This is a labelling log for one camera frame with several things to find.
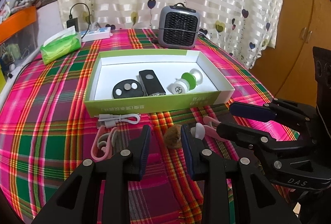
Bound green and white cardboard box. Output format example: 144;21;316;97
84;49;235;118

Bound plaid tablecloth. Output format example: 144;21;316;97
0;28;302;224

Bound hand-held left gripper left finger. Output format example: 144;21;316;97
31;124;152;224

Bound wooden cabinet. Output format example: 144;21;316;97
249;0;331;103

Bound pink band with white ball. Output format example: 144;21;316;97
193;116;225;142

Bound white usb cable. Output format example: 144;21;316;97
94;113;141;127

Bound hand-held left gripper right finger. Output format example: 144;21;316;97
180;124;302;224

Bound green tissue pack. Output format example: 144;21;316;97
40;28;83;65

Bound black power adapter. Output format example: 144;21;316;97
66;17;79;33

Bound small grey heater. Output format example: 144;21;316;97
158;3;199;49

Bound orange-lidded clear bin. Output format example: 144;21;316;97
0;6;37;33

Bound pink ear hooks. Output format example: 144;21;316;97
91;128;122;162

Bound white ribbed round gadget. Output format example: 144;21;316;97
167;80;191;96

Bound white power strip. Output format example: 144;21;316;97
79;27;112;42

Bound clear plastic storage bin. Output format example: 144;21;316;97
0;20;39;64

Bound brown walnut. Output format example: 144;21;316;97
163;124;185;149

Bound black adapter cable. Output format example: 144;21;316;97
68;2;94;31

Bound black oval disc with buttons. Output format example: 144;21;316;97
112;79;145;98

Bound black rectangular light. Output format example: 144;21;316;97
139;69;166;97

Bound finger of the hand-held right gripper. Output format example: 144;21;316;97
216;121;324;179
229;97;320;140

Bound green and white mushroom-shaped gadget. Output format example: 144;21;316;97
180;68;204;91

